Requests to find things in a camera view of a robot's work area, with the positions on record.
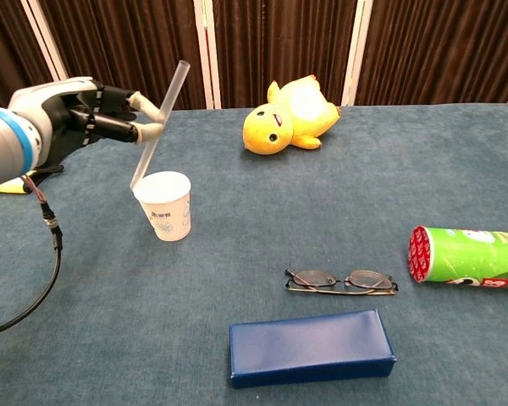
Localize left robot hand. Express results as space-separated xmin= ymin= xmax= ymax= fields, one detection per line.
xmin=7 ymin=76 xmax=166 ymax=170

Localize metal frame eyeglasses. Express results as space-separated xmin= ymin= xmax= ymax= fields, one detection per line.
xmin=284 ymin=267 xmax=400 ymax=296

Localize blue rectangular box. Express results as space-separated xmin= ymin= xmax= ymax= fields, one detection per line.
xmin=229 ymin=308 xmax=397 ymax=390

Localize translucent white plastic tube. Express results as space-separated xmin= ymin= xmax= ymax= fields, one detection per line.
xmin=129 ymin=60 xmax=191 ymax=191

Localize blue table mat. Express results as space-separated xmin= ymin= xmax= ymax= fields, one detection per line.
xmin=0 ymin=101 xmax=508 ymax=406

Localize white paper cup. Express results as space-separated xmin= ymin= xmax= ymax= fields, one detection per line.
xmin=132 ymin=170 xmax=193 ymax=243

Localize green chips can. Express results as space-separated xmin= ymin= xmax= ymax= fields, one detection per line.
xmin=406 ymin=225 xmax=508 ymax=291

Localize black cable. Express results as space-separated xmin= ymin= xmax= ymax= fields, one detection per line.
xmin=0 ymin=175 xmax=64 ymax=339

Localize dark pleated curtain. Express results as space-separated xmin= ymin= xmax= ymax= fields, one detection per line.
xmin=0 ymin=0 xmax=508 ymax=112

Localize yellow plush toy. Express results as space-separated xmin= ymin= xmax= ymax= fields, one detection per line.
xmin=242 ymin=74 xmax=342 ymax=156

